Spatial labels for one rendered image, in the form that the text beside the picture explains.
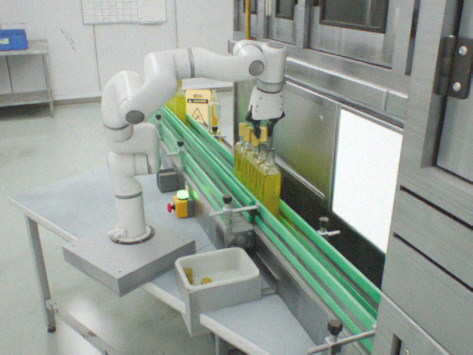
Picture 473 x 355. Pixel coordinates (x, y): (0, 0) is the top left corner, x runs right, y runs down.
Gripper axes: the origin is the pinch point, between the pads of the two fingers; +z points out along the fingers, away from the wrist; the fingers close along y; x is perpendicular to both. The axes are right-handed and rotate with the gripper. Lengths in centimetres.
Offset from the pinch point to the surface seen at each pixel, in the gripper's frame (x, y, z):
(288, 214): 19.9, -3.4, 19.6
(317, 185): 18.0, -12.8, 10.8
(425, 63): 82, 22, -59
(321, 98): 11.0, -12.1, -16.1
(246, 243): 17.3, 8.6, 31.9
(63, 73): -551, 58, 224
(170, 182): -47, 19, 53
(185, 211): -20, 19, 47
